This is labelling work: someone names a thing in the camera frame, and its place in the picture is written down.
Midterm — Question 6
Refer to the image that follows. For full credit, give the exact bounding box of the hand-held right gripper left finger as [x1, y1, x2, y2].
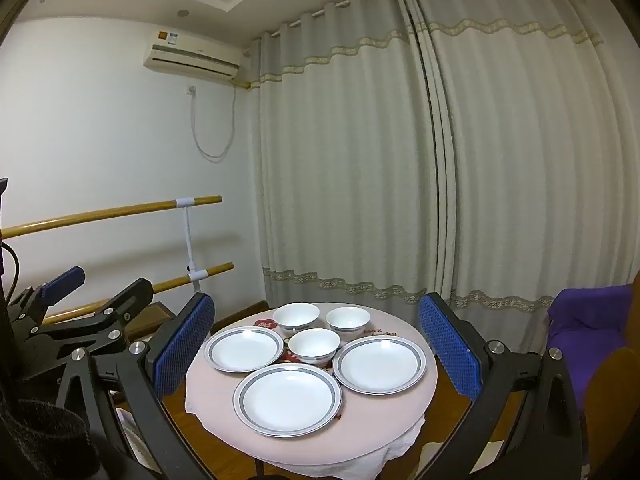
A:
[52, 291, 217, 480]

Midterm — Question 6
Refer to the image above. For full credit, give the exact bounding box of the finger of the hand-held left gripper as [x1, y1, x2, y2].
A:
[30, 278, 154, 376]
[7, 266, 87, 333]

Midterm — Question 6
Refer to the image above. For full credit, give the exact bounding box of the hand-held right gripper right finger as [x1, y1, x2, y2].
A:
[415, 291, 588, 480]

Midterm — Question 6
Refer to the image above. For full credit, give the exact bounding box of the white plate grey rim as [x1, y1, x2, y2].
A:
[332, 336, 428, 394]
[203, 326, 285, 374]
[233, 364, 344, 439]

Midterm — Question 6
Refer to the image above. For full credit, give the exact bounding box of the white bowl grey band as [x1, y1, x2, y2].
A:
[326, 306, 372, 343]
[272, 302, 321, 338]
[288, 328, 342, 367]

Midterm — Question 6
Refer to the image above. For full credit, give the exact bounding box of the brown low cabinet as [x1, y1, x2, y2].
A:
[117, 301, 176, 343]

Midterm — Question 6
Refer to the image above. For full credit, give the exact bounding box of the dark knitted cloth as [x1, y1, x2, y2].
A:
[0, 395, 93, 480]

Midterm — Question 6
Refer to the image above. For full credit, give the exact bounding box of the white barre stand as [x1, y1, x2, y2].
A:
[175, 197, 211, 293]

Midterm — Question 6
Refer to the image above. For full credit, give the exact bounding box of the pink round table mat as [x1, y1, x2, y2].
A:
[185, 302, 438, 461]

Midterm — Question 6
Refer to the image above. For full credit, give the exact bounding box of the white tablecloth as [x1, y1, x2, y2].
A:
[185, 390, 428, 478]

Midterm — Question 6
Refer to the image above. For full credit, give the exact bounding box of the purple cloth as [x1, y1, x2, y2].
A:
[546, 284, 636, 411]

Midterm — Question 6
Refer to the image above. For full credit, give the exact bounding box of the purple chair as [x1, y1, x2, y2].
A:
[580, 270, 640, 461]

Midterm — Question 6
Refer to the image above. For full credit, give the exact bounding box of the air conditioner pipe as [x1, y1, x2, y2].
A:
[235, 40, 263, 92]

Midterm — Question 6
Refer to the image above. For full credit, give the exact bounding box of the black cable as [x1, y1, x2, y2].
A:
[0, 242, 21, 306]

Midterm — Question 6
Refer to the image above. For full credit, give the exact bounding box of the white power cord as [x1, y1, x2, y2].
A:
[189, 87, 237, 163]

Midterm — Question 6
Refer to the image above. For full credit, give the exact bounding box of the white wall air conditioner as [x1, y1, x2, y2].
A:
[143, 30, 241, 81]

